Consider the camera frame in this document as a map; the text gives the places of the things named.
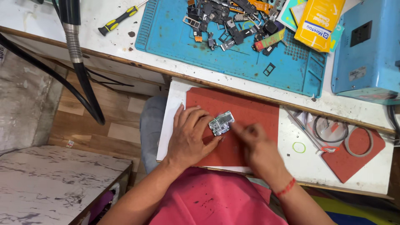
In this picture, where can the person's left hand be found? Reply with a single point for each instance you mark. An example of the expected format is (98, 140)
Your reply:
(187, 140)

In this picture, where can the blue silicone repair mat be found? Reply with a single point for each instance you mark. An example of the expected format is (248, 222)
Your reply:
(175, 40)

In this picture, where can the blue metal machine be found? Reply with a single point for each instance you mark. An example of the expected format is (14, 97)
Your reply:
(368, 53)

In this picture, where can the person's right hand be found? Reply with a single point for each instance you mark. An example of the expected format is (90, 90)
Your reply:
(261, 153)

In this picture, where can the pile of phone parts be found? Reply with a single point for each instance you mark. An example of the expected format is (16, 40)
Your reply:
(231, 22)

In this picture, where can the yellow plastic packet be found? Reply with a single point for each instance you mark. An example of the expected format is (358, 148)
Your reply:
(315, 25)

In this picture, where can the yellow blue cloth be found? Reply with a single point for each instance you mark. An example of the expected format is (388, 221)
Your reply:
(359, 212)

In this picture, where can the red thread wristband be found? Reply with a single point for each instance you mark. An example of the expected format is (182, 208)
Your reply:
(285, 188)

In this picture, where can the thin metal tweezers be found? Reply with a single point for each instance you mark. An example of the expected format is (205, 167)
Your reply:
(300, 125)

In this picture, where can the large red rubber mat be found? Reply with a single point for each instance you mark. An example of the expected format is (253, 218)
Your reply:
(250, 106)

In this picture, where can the person's right fingers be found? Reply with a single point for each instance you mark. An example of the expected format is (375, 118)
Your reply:
(245, 131)

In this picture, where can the person's grey trouser leg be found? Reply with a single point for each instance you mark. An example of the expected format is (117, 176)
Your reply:
(151, 131)

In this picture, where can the black sim tray frame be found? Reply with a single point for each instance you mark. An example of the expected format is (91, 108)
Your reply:
(265, 71)

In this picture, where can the person's pink shirt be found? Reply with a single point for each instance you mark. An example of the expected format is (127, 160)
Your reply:
(212, 200)

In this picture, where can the small paper scrap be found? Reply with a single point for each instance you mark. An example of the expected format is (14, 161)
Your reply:
(70, 143)

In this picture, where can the yellow black screwdriver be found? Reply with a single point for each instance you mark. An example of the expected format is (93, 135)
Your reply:
(120, 19)

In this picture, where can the orange rubber band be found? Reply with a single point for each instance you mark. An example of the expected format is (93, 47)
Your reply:
(329, 149)

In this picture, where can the marble pattern side table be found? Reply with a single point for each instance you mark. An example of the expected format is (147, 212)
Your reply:
(56, 181)

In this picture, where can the small red rubber mat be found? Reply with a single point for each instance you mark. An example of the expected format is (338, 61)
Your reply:
(347, 165)

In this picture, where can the green phone circuit board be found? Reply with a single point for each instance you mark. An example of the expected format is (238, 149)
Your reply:
(221, 123)

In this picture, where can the white teal card box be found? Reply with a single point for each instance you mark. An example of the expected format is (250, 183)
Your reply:
(286, 15)

